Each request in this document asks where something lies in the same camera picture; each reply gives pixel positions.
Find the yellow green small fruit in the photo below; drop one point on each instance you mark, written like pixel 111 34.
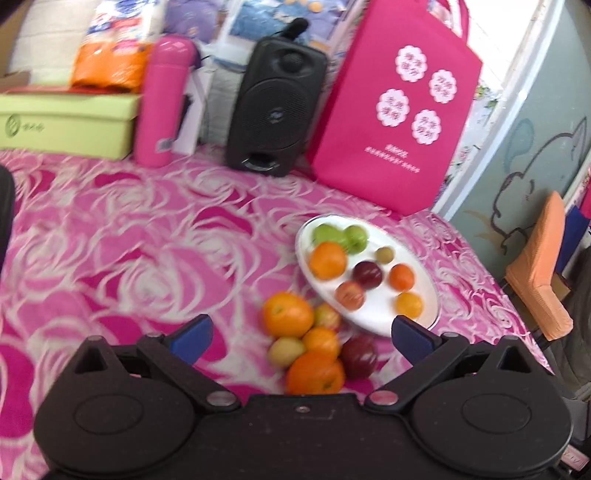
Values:
pixel 284 351

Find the white oval plate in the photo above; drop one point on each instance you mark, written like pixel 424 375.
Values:
pixel 378 311

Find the yellow tangerine on plate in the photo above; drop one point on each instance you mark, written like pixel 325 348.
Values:
pixel 409 304

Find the orange chair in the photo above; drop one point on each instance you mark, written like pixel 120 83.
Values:
pixel 530 274

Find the green apple right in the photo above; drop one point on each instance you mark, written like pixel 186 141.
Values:
pixel 356 239

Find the magenta tote bag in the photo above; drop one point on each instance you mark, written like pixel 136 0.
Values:
pixel 397 110

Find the orange on plate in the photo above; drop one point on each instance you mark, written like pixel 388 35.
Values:
pixel 328 261

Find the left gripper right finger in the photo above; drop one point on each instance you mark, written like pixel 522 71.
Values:
pixel 432 357

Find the orange white tissue pack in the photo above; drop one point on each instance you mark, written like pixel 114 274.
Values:
pixel 114 52

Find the light green box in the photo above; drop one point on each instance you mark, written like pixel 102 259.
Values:
pixel 87 125

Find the orange bottom large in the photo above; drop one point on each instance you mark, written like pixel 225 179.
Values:
pixel 315 373

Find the red yellow apple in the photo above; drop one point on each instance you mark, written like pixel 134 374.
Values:
pixel 327 317

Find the small kiwi fruit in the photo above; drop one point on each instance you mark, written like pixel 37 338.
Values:
pixel 385 255

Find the green apple left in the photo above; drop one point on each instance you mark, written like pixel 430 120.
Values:
pixel 326 232

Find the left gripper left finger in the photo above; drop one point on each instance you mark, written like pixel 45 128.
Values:
pixel 173 356

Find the red apple on plate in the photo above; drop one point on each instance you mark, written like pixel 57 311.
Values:
pixel 350 295

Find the dark red plum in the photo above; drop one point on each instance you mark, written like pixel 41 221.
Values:
pixel 359 357

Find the bedding poster right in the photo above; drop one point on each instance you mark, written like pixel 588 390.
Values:
pixel 328 20

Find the black speaker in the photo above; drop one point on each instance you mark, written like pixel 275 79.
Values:
pixel 276 103

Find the green apple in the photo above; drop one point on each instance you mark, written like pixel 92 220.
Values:
pixel 356 239
pixel 326 232

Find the white box behind bottle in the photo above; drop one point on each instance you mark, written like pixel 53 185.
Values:
pixel 194 111

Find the large orange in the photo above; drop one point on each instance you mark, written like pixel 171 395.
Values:
pixel 286 314

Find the dark plum on plate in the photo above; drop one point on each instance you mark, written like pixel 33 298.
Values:
pixel 368 274

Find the pink rose tablecloth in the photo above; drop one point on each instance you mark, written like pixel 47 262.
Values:
pixel 113 249

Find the small orange tangerine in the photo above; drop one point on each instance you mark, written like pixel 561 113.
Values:
pixel 323 339

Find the pink thermos bottle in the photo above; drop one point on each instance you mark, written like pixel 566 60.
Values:
pixel 162 99

